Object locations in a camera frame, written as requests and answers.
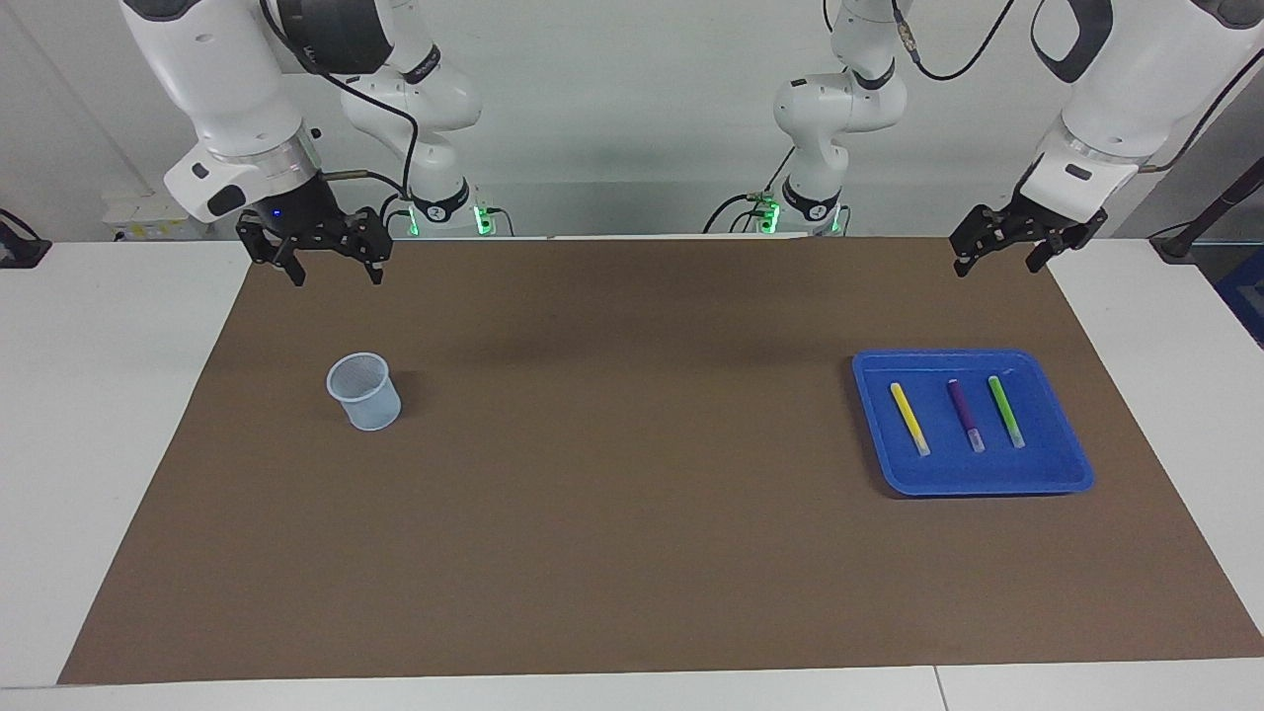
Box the blue crate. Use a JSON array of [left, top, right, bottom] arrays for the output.
[[1213, 245, 1264, 349]]

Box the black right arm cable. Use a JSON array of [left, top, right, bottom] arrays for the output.
[[259, 0, 421, 198]]

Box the translucent light blue cup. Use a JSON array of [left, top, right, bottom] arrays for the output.
[[326, 353, 403, 433]]

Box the green marker pen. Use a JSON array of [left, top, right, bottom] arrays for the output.
[[987, 374, 1027, 450]]

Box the yellow marker pen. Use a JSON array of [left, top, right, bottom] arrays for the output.
[[890, 382, 932, 458]]

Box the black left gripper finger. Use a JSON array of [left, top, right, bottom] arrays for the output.
[[950, 204, 1013, 277], [1025, 219, 1107, 275]]

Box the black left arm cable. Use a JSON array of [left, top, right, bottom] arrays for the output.
[[889, 0, 1264, 174]]

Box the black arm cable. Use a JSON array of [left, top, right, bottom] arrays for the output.
[[259, 0, 421, 198], [889, 0, 1264, 174]]

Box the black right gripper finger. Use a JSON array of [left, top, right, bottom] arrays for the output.
[[346, 205, 394, 287], [235, 219, 307, 288]]

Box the blue plastic tray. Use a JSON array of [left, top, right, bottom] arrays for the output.
[[851, 348, 1095, 497]]

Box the purple marker pen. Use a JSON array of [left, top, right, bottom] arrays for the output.
[[946, 378, 987, 454]]

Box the white box yellow label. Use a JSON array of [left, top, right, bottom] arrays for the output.
[[102, 193, 213, 243]]

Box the black stand pole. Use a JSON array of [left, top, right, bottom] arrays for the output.
[[1150, 158, 1264, 263]]

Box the black table clamp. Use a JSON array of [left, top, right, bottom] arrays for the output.
[[0, 209, 52, 270]]

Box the brown table mat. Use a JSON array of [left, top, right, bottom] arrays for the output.
[[57, 237, 1264, 685]]

